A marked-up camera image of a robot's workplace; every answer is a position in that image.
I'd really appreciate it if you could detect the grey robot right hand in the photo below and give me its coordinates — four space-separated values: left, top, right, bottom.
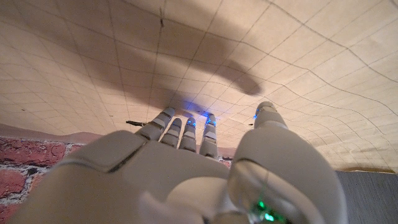
9 101 349 224

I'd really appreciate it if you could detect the red brick printed backdrop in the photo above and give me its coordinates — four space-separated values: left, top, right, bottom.
0 136 86 224

